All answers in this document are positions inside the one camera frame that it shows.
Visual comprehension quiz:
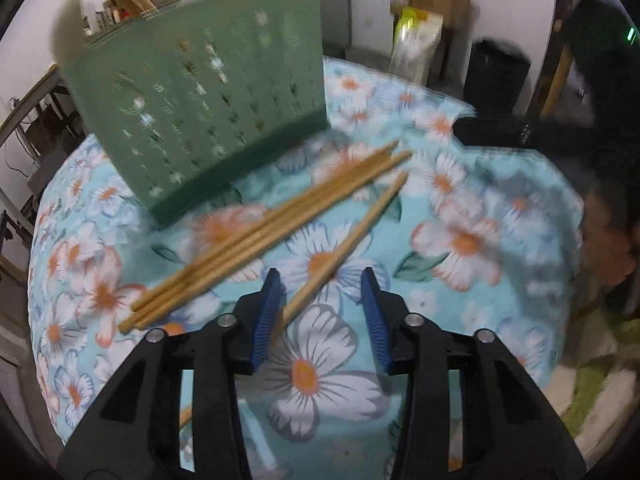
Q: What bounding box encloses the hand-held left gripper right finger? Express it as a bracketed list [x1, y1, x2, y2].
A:
[361, 266, 586, 480]

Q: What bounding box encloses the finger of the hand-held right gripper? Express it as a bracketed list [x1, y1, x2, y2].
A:
[452, 116, 527, 153]

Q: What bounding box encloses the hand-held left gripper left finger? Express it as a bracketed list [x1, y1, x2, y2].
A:
[57, 268, 283, 480]

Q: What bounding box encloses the green plastic utensil holder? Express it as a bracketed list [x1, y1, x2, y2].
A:
[60, 0, 328, 226]

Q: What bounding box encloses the person's right hand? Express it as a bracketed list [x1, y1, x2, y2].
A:
[582, 190, 633, 306]

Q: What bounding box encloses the black bin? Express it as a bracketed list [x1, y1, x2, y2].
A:
[465, 39, 532, 116]

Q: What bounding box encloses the floral blue blanket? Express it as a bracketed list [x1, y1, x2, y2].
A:
[27, 55, 586, 480]

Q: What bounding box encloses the yellow white rice bag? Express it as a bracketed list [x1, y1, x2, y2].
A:
[390, 7, 446, 86]

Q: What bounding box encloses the cardboard box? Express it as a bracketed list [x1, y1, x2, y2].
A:
[410, 0, 473, 28]

